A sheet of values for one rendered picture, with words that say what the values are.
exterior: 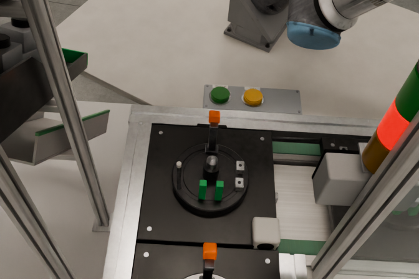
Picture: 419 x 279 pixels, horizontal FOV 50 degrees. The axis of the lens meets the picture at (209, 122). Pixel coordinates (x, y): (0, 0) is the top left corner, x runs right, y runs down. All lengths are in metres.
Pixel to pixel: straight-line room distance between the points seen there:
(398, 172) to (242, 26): 0.79
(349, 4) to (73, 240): 0.70
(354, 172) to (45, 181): 0.65
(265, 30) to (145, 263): 0.67
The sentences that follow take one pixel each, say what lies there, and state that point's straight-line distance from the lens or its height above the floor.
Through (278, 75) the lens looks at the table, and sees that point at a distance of 1.17.
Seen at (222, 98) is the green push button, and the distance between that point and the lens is 0.95.
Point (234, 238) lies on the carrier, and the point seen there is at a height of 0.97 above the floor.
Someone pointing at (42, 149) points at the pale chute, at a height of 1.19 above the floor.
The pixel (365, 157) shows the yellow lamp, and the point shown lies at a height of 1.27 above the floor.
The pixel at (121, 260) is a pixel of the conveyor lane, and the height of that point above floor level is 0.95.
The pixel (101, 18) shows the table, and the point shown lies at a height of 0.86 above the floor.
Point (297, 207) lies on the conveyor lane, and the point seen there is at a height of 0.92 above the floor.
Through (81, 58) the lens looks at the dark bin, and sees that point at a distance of 0.69.
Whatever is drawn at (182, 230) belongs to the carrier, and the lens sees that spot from 0.79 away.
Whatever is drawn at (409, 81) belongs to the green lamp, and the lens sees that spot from 0.46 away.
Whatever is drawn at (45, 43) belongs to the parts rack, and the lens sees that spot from 0.53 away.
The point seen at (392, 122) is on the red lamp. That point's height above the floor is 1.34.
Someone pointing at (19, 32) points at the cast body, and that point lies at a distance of 0.67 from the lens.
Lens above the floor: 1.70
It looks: 53 degrees down
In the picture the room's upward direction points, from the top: 5 degrees clockwise
